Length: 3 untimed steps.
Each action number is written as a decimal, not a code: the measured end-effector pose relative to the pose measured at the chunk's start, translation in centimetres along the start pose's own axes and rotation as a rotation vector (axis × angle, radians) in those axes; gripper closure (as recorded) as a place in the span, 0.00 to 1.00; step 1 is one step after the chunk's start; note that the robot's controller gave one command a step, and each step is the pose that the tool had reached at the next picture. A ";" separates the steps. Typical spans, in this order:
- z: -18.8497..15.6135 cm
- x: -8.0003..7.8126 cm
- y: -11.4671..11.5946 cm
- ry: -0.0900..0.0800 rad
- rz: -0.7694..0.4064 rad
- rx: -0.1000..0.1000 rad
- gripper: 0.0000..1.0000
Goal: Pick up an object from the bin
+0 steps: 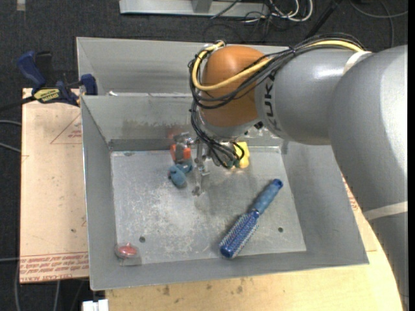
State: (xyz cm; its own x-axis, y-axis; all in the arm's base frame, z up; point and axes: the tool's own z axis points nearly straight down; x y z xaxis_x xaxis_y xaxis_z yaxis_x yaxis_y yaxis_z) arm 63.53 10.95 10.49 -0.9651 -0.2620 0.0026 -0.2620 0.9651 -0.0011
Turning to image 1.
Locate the blue soft toy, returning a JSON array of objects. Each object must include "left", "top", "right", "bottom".
[{"left": 167, "top": 161, "right": 195, "bottom": 189}]

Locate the brown cardboard board, red print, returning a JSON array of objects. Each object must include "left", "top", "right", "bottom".
[{"left": 19, "top": 87, "right": 379, "bottom": 284}]

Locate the blue hairbrush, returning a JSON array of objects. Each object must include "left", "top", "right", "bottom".
[{"left": 219, "top": 178, "right": 284, "bottom": 259}]

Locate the grey metal bin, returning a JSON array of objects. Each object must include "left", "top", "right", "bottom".
[{"left": 76, "top": 36, "right": 370, "bottom": 292}]

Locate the yellow toy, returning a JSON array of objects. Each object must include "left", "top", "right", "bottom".
[{"left": 233, "top": 141, "right": 251, "bottom": 169}]

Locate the orange and grey toy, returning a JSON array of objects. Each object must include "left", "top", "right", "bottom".
[{"left": 169, "top": 133, "right": 193, "bottom": 163}]

